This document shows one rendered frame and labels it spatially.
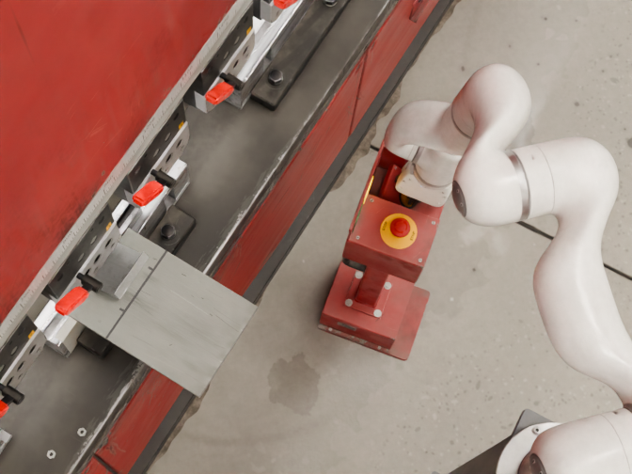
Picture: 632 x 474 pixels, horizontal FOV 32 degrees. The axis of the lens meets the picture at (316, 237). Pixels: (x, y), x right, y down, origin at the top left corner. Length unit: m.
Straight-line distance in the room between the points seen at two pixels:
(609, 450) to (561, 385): 1.50
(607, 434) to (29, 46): 0.85
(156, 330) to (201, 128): 0.44
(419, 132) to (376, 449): 1.18
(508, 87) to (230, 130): 0.68
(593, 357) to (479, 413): 1.42
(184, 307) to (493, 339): 1.26
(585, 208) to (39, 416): 1.00
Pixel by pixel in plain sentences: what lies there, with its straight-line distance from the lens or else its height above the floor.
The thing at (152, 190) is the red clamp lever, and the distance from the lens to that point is 1.70.
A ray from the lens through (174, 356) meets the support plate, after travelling 1.85.
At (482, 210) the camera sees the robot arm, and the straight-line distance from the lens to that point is 1.51.
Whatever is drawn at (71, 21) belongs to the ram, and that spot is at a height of 1.74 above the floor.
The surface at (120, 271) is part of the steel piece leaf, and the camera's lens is 1.87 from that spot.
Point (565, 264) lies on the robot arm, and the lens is 1.50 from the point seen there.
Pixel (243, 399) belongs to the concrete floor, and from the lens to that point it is 2.85.
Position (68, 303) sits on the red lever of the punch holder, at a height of 1.23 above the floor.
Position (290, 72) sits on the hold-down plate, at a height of 0.91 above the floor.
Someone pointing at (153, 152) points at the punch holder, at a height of 1.22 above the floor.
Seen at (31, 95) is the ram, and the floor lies 1.71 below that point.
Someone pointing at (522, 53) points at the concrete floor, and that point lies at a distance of 3.26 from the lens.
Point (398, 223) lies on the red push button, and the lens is 2.13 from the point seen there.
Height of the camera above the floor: 2.81
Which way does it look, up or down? 72 degrees down
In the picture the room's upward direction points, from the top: 10 degrees clockwise
